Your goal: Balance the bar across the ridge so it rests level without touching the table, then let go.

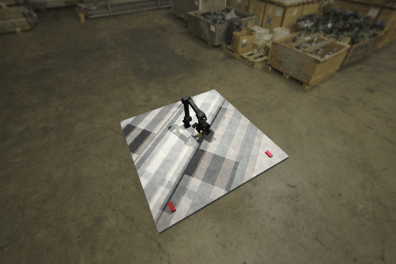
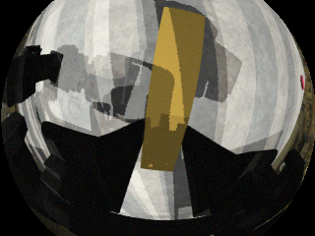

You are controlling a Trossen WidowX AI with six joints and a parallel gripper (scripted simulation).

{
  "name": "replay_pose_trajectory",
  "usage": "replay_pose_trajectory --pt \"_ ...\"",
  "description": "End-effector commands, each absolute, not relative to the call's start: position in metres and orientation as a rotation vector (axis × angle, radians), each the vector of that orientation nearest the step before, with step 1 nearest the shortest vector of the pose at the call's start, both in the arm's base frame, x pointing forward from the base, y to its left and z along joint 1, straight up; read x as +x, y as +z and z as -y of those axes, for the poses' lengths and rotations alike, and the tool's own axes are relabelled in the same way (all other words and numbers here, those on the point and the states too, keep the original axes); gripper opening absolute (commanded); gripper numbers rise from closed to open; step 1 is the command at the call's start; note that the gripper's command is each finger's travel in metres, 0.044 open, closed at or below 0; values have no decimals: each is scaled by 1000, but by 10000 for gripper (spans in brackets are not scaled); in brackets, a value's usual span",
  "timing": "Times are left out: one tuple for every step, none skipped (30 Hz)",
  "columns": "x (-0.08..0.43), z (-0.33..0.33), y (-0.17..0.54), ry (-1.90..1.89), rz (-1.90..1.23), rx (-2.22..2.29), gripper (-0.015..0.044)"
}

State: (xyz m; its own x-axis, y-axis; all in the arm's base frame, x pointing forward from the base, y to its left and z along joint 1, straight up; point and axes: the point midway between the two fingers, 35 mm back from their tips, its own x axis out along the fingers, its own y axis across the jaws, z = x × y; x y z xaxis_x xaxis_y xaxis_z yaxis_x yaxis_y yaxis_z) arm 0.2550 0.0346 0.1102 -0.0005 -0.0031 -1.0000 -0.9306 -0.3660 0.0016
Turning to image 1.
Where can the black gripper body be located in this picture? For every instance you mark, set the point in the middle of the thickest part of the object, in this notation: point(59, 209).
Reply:
point(195, 125)

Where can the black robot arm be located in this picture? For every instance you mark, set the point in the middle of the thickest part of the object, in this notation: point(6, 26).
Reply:
point(186, 101)

